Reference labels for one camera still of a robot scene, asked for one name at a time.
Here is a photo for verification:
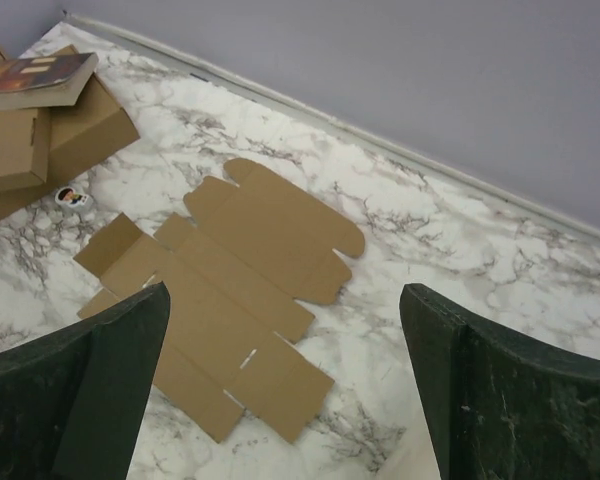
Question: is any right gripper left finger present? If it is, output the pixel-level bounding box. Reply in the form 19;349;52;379
0;283;171;479

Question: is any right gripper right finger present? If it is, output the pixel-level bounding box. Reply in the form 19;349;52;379
399;283;600;479

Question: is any large bottom cardboard box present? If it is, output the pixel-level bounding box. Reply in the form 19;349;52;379
0;46;139;221

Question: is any paperback book dark cover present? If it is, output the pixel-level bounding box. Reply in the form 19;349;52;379
0;53;99;111

